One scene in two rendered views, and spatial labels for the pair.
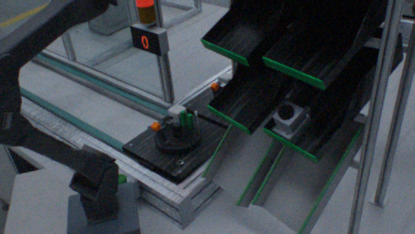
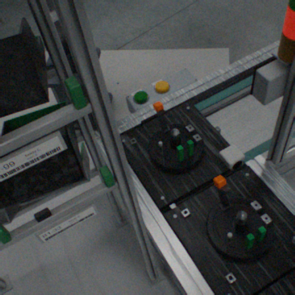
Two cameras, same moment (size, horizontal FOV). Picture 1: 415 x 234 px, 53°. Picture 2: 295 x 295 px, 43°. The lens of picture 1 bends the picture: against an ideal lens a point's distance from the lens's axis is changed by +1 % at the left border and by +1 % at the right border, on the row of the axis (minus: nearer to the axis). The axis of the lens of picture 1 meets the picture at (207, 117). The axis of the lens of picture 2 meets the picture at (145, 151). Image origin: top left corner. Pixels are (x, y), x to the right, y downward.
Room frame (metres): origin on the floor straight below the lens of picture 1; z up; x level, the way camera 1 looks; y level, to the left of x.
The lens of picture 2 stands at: (1.13, -0.43, 1.75)
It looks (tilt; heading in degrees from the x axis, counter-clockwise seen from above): 54 degrees down; 116
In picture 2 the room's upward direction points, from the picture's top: 11 degrees counter-clockwise
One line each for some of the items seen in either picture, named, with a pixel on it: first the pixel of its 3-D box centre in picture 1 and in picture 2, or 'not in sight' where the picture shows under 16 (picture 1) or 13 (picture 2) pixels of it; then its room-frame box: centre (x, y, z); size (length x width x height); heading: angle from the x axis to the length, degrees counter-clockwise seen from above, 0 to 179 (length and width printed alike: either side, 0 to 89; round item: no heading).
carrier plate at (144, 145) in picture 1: (178, 141); (176, 151); (0.96, 0.09, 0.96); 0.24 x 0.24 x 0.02; 47
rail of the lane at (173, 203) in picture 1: (85, 147); (228, 84); (1.04, 0.40, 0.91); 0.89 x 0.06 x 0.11; 47
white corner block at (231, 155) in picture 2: (177, 113); (231, 158); (1.10, 0.10, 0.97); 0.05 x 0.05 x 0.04; 47
